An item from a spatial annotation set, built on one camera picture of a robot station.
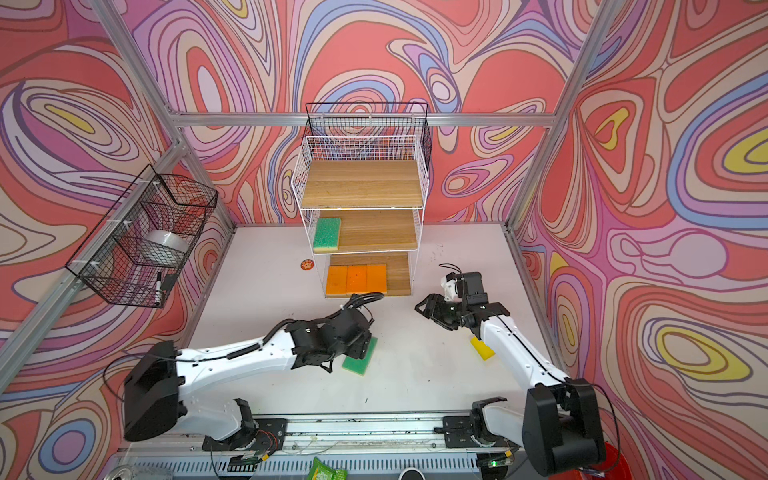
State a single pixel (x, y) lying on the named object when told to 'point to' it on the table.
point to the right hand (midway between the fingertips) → (424, 317)
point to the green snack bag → (321, 471)
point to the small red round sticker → (307, 264)
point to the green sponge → (327, 234)
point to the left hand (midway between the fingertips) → (365, 335)
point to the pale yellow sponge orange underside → (376, 278)
